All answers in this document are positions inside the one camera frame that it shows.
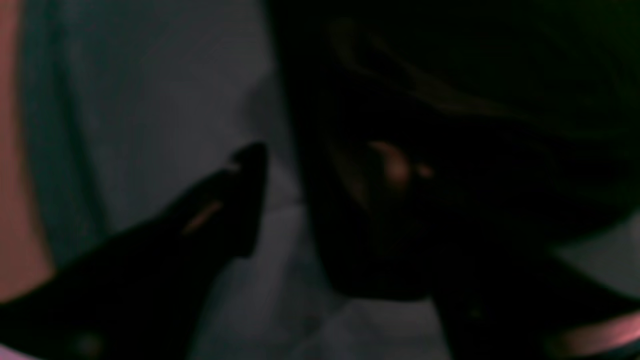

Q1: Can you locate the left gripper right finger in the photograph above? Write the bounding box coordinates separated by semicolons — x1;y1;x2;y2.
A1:
430;240;639;360

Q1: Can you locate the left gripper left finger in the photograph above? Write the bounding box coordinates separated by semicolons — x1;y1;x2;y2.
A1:
1;143;268;360

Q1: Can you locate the black T-shirt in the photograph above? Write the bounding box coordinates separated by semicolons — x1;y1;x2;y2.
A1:
265;0;639;313

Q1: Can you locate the blue table cloth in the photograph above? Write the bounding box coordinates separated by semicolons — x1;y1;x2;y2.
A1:
21;0;639;360

